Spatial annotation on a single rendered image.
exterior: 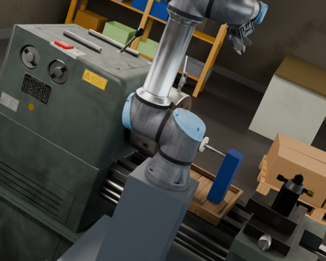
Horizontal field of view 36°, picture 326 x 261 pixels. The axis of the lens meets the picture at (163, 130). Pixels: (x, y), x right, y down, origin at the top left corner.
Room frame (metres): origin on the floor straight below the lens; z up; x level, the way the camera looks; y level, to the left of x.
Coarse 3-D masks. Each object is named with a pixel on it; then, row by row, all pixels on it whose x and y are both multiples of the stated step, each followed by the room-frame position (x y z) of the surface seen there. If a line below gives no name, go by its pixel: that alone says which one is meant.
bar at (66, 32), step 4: (64, 32) 2.18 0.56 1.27; (68, 32) 2.18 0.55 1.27; (68, 36) 2.18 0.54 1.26; (72, 36) 2.17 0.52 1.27; (76, 36) 2.16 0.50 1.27; (76, 40) 2.16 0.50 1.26; (80, 40) 2.15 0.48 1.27; (84, 40) 2.15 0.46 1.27; (84, 44) 2.14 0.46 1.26; (88, 44) 2.14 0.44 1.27; (92, 44) 2.14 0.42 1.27; (92, 48) 2.13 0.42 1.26; (96, 48) 2.12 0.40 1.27; (100, 48) 2.12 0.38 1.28
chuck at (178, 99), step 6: (174, 90) 2.08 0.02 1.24; (168, 96) 2.02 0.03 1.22; (174, 96) 2.03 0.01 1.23; (180, 96) 2.04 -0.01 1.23; (186, 96) 2.07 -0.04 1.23; (174, 102) 1.99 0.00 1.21; (180, 102) 2.02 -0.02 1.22; (186, 102) 2.10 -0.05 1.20; (186, 108) 2.14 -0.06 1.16; (138, 138) 1.95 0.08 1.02; (144, 138) 1.94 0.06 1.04; (138, 144) 1.97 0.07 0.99; (150, 144) 1.94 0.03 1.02; (156, 144) 1.94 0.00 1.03; (138, 150) 2.02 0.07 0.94; (144, 150) 1.97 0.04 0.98; (150, 150) 1.95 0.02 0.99; (156, 150) 1.96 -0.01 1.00; (150, 156) 1.99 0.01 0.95
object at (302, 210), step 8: (272, 192) 2.09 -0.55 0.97; (296, 208) 2.06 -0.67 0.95; (304, 208) 2.05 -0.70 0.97; (256, 216) 1.79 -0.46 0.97; (248, 224) 1.71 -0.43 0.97; (256, 224) 1.72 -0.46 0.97; (264, 224) 1.75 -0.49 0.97; (272, 224) 1.78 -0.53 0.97; (248, 232) 1.70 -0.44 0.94; (256, 232) 1.70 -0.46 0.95; (264, 232) 1.69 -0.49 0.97; (272, 232) 1.71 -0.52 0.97; (280, 232) 1.74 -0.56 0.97; (296, 232) 1.79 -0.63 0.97; (272, 240) 1.68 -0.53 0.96; (280, 240) 1.68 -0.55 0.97; (288, 240) 1.70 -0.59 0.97; (272, 248) 1.67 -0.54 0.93; (280, 248) 1.67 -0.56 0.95; (288, 248) 1.66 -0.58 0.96
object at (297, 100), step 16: (288, 64) 7.23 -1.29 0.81; (304, 64) 7.89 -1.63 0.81; (272, 80) 6.23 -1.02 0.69; (288, 80) 6.14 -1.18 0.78; (304, 80) 6.43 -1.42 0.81; (320, 80) 6.95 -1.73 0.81; (272, 96) 6.22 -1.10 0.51; (288, 96) 6.18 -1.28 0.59; (304, 96) 6.15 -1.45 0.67; (320, 96) 6.12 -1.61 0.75; (256, 112) 6.24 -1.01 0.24; (272, 112) 6.20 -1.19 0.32; (288, 112) 6.17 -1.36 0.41; (304, 112) 6.14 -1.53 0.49; (320, 112) 6.11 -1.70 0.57; (256, 128) 6.22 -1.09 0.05; (272, 128) 6.19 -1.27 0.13; (288, 128) 6.15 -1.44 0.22; (304, 128) 6.12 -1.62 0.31
